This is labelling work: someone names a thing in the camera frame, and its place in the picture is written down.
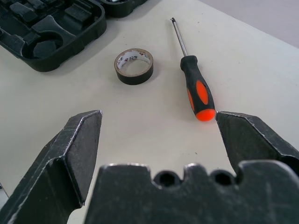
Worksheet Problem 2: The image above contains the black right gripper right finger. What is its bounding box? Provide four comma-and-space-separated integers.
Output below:
216, 111, 299, 177

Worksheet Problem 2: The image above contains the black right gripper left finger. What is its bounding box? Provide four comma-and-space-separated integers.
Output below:
0, 109, 103, 224

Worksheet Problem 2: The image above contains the orange black handle screwdriver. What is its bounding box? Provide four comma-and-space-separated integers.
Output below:
170, 17, 216, 122

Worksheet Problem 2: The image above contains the black tape roll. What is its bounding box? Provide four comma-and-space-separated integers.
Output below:
114, 48, 155, 86

